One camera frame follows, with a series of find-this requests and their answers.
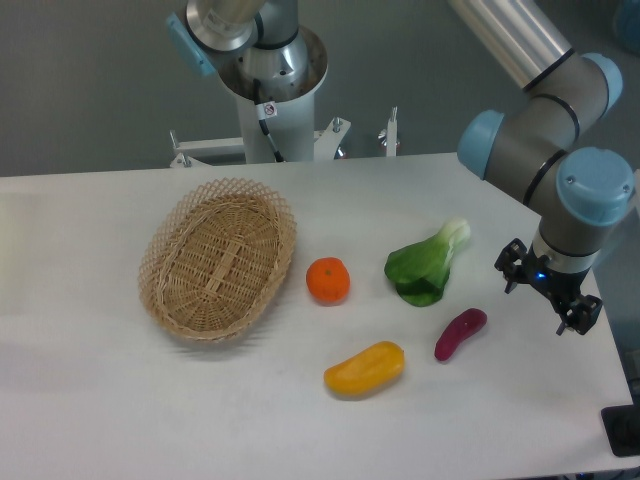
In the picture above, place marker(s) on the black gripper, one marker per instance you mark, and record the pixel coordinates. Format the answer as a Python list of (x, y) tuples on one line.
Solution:
[(577, 312)]

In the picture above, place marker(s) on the purple sweet potato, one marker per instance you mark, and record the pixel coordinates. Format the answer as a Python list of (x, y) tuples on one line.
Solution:
[(461, 328)]

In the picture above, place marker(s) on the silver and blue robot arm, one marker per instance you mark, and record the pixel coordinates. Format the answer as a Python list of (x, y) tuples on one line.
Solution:
[(579, 194)]

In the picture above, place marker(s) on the green bok choy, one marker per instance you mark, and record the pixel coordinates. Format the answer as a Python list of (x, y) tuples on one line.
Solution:
[(420, 271)]

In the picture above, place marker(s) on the black device at table edge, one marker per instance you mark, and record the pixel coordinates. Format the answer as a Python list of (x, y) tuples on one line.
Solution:
[(621, 424)]

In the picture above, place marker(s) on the yellow mango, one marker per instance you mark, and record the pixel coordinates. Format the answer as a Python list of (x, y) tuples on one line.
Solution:
[(374, 367)]

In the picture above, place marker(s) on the orange tangerine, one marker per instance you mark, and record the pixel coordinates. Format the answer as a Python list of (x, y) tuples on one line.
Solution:
[(328, 280)]

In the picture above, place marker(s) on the blue object in corner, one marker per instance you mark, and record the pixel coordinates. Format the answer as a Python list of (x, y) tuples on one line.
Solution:
[(626, 24)]

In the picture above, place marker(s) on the woven wicker basket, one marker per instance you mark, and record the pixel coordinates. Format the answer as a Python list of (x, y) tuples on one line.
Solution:
[(218, 259)]

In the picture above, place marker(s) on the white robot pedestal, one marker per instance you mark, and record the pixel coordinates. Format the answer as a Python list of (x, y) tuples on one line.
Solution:
[(279, 83)]

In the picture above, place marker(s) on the white metal base frame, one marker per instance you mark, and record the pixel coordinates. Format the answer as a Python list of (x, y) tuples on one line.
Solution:
[(264, 144)]

